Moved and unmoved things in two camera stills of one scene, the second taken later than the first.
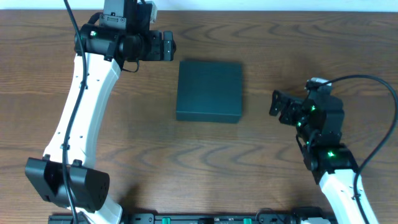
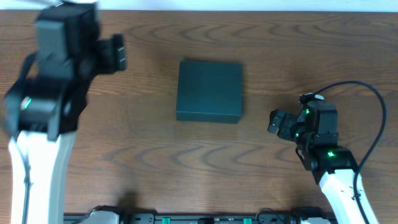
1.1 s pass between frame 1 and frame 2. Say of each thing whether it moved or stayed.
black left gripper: moved
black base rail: stayed
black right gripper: moved
